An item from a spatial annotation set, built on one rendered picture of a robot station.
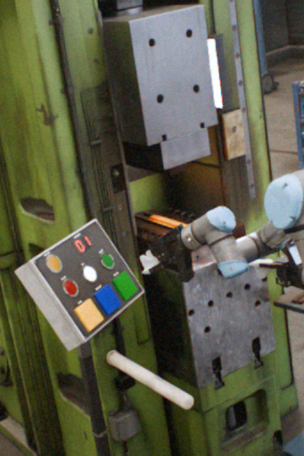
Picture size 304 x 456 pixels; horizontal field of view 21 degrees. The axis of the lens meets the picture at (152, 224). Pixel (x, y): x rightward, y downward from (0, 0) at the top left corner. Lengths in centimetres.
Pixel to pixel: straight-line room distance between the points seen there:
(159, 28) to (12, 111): 65
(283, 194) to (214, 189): 126
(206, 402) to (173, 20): 134
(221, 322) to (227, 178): 55
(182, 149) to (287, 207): 93
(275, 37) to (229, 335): 942
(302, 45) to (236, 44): 917
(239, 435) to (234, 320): 50
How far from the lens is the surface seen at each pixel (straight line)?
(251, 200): 323
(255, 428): 335
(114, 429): 308
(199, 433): 317
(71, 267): 245
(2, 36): 299
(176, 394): 268
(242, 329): 307
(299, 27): 1225
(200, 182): 324
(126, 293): 255
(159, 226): 308
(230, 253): 228
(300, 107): 689
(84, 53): 273
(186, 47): 278
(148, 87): 270
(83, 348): 263
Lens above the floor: 201
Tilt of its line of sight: 19 degrees down
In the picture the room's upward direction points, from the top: 9 degrees counter-clockwise
